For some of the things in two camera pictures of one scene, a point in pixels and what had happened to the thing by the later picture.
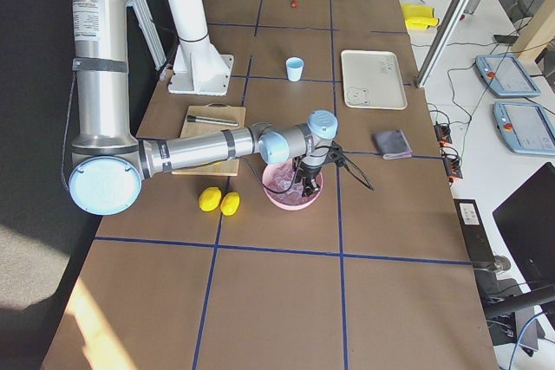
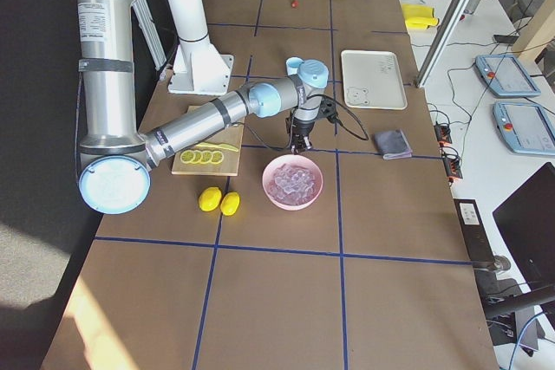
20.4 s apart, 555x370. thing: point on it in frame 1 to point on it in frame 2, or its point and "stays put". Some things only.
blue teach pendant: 525,127 stays put
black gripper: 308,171 to 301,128
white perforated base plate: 199,69 stays put
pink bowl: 281,188 stays put
